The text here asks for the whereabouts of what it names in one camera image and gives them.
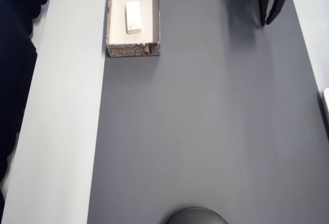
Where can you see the small white rectangular block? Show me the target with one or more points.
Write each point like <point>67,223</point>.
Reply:
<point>133,16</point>

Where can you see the patterned open cardboard box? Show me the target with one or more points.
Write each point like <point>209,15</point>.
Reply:
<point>133,52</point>

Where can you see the grey desk mat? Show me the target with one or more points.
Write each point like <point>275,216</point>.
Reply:
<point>205,118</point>

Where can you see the black round-base stand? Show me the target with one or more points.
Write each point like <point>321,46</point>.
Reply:
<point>196,217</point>

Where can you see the dark blue curtain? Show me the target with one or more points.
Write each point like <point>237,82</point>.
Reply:
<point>13,54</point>

